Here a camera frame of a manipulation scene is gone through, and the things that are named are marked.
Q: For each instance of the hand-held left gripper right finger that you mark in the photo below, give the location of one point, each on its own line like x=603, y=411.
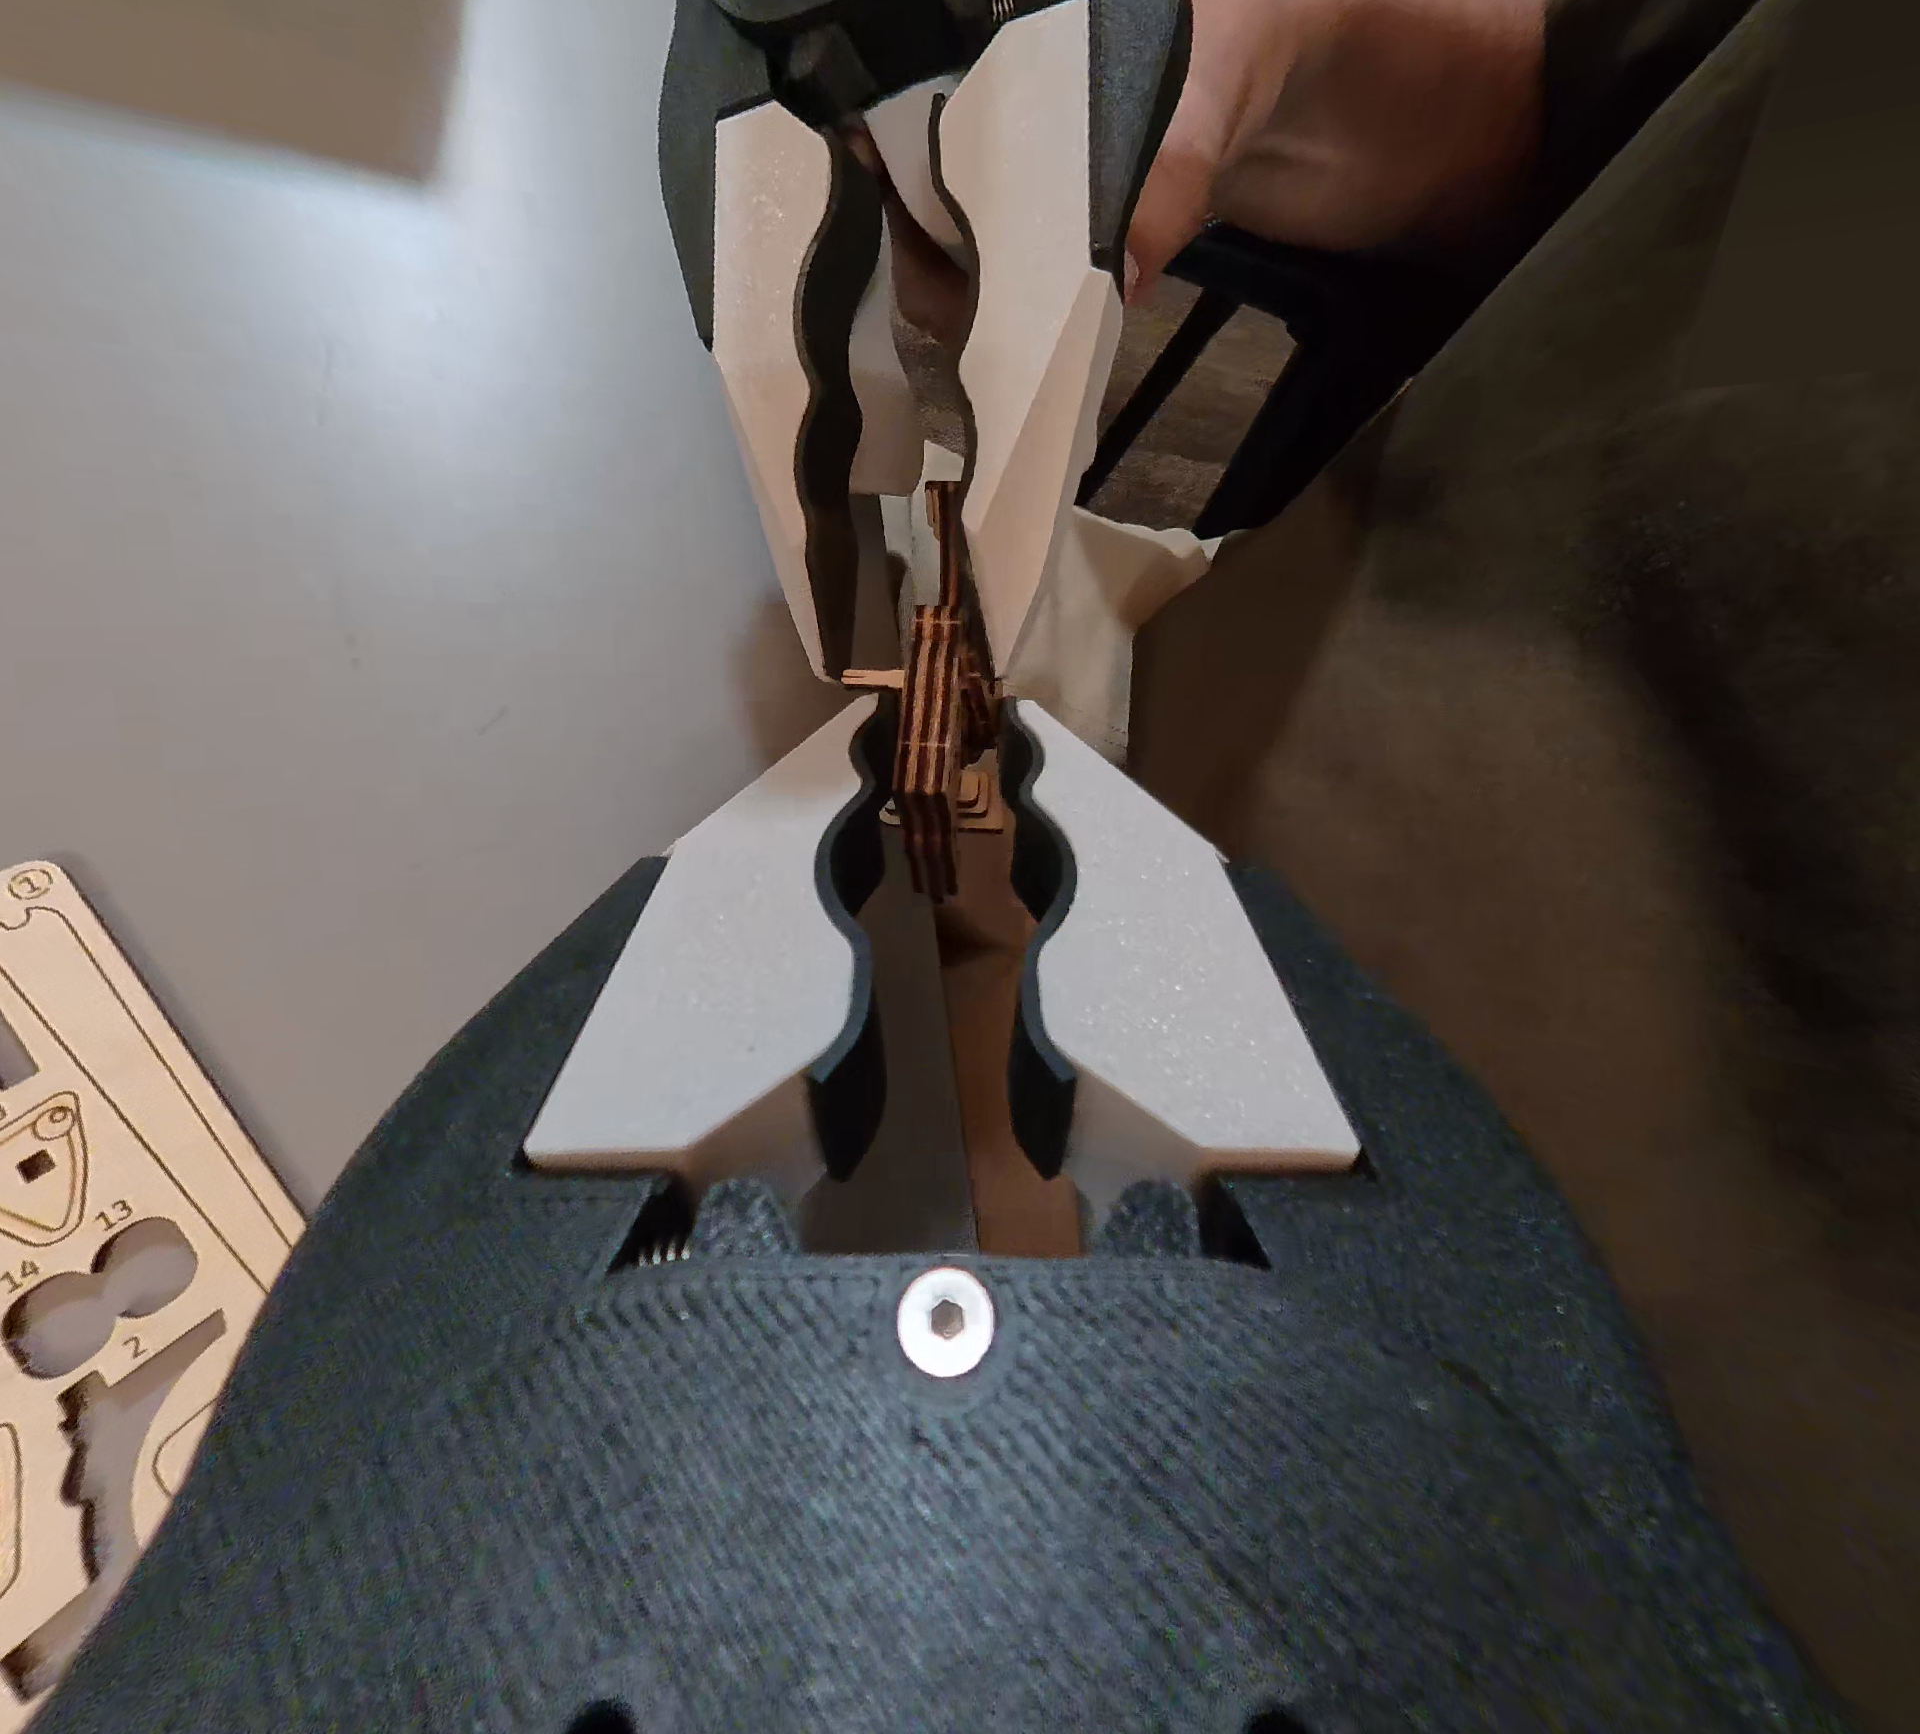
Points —
x=1199, y=1013

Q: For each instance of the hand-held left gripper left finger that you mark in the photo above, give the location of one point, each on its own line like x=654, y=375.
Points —
x=690, y=1013

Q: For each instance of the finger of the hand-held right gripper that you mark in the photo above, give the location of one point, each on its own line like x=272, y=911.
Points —
x=1037, y=267
x=764, y=339

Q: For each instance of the layered wooden model assembly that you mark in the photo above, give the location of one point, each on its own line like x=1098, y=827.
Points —
x=930, y=747

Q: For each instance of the grey desk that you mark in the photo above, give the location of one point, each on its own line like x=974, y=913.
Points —
x=372, y=489

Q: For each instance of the person's right hand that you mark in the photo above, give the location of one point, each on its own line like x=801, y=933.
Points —
x=1319, y=115

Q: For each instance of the person's beige pants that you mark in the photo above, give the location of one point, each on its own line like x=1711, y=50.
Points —
x=1109, y=622

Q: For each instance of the laser-cut plywood parts sheet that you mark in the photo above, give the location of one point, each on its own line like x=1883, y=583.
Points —
x=196, y=1168

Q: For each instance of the black metal frame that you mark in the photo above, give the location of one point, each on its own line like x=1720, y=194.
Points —
x=1352, y=386

